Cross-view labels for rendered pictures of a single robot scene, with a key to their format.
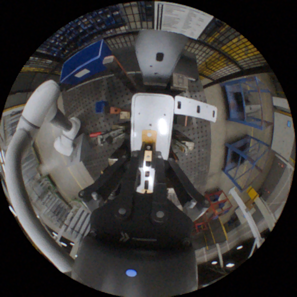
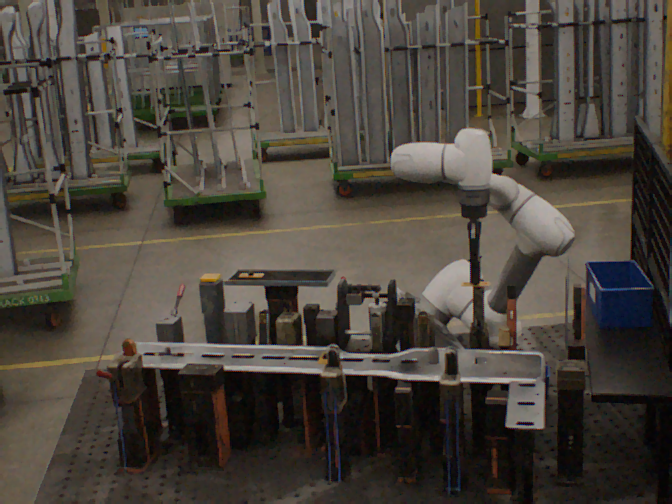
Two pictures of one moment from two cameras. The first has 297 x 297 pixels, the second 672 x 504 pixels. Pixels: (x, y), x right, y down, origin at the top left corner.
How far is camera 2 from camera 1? 2.66 m
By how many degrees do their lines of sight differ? 69
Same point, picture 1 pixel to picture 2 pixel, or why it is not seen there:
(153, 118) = (498, 365)
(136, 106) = (519, 354)
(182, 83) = (565, 365)
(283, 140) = not seen: outside the picture
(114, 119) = not seen: hidden behind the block
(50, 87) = (557, 236)
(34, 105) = (537, 215)
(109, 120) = not seen: hidden behind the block
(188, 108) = (523, 393)
